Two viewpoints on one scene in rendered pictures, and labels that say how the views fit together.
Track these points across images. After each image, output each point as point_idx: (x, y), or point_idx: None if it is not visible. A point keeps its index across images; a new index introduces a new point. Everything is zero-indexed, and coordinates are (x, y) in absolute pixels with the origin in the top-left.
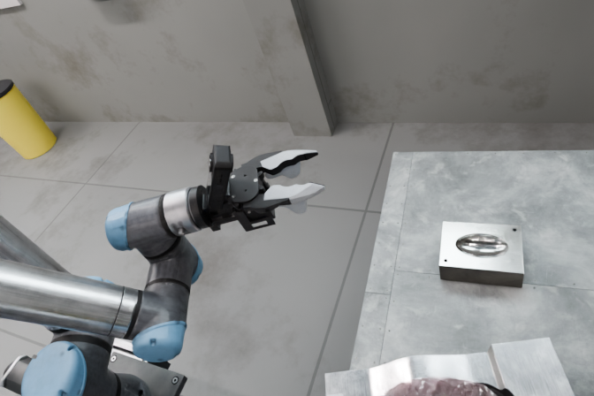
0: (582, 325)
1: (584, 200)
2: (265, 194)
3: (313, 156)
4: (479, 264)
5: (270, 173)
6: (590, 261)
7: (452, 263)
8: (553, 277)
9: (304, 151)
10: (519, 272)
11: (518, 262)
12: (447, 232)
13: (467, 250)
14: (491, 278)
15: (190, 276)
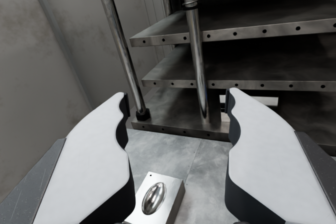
0: (213, 170)
1: (141, 147)
2: (290, 214)
3: (129, 105)
4: (169, 203)
5: (121, 218)
6: (176, 156)
7: (162, 222)
8: (182, 173)
9: (117, 93)
10: (181, 181)
11: (174, 180)
12: (133, 218)
13: (152, 210)
14: (178, 203)
15: None
